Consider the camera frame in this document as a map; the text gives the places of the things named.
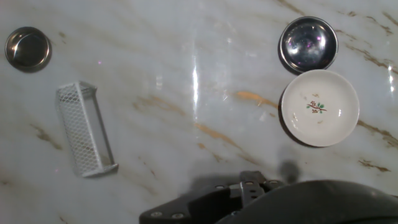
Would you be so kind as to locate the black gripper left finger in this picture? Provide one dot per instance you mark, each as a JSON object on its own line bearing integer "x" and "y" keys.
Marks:
{"x": 192, "y": 205}

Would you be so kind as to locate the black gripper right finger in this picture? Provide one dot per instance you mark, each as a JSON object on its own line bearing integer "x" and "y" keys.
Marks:
{"x": 250, "y": 186}

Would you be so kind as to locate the small round metal dish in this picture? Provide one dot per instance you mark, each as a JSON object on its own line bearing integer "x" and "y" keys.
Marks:
{"x": 28, "y": 48}
{"x": 308, "y": 43}

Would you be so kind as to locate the white round plate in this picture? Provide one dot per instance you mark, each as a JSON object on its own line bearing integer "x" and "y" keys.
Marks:
{"x": 320, "y": 108}

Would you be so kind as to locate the clear plastic box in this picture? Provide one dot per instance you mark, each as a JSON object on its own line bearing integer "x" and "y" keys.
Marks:
{"x": 82, "y": 130}

